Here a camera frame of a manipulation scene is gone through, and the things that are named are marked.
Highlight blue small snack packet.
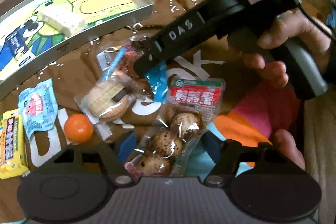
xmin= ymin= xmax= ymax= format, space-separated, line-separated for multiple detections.
xmin=144 ymin=61 xmax=168 ymax=103

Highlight quail egg snack pack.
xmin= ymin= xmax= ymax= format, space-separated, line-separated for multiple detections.
xmin=124 ymin=77 xmax=226 ymax=181

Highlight sandwich cookie clear pack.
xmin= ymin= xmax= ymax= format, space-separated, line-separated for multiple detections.
xmin=75 ymin=71 xmax=149 ymax=140

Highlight orange mandarin fruit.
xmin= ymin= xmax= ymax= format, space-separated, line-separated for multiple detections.
xmin=64 ymin=114 xmax=94 ymax=143

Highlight light blue crab snack packet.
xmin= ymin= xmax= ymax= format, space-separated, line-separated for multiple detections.
xmin=18 ymin=79 xmax=58 ymax=140

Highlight yellow rice cracker pack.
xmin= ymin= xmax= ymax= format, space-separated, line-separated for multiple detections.
xmin=0 ymin=109 xmax=29 ymax=180

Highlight person's right hand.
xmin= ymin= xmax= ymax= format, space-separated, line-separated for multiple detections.
xmin=242 ymin=10 xmax=331 ymax=88

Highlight person's left hand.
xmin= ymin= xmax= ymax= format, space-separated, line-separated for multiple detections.
xmin=271 ymin=129 xmax=306 ymax=170

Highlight red brown meat snack pack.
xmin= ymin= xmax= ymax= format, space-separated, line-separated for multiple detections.
xmin=97 ymin=39 xmax=150 ymax=89

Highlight brown paul frank blanket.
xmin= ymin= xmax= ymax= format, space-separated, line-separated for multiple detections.
xmin=0 ymin=0 xmax=306 ymax=223

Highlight grey cartoon snack box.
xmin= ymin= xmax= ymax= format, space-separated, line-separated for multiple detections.
xmin=1 ymin=0 xmax=153 ymax=98

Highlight white rice crisp bar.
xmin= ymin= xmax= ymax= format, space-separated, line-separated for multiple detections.
xmin=38 ymin=5 xmax=86 ymax=38

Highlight dark blue stick packet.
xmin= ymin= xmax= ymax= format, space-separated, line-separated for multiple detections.
xmin=5 ymin=28 xmax=35 ymax=67

